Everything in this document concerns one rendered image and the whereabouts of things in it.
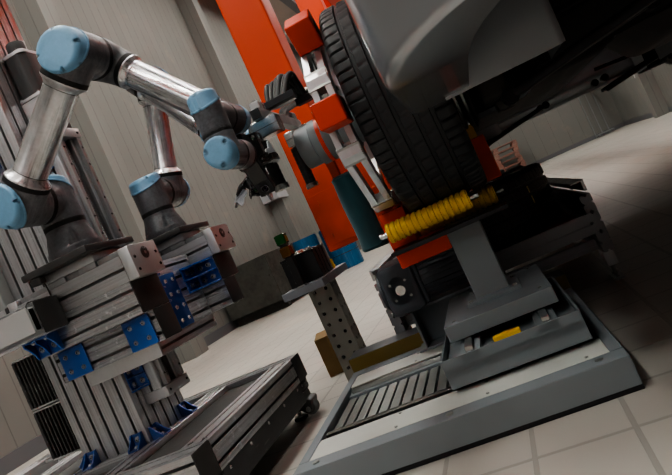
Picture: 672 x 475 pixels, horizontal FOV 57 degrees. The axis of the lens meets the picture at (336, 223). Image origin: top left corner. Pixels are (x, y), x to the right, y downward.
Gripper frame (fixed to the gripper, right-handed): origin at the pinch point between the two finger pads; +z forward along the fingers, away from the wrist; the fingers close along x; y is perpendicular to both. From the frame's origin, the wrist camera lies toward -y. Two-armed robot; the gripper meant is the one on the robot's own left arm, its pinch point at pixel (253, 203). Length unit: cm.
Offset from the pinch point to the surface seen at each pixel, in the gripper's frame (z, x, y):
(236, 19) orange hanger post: -59, 5, -36
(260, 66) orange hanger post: -48, 9, -21
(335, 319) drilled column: 31, 21, 42
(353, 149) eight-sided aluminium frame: -69, 5, 64
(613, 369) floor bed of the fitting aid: -54, 35, 136
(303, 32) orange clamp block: -87, 1, 34
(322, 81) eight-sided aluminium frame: -81, 1, 49
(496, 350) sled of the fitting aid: -39, 24, 115
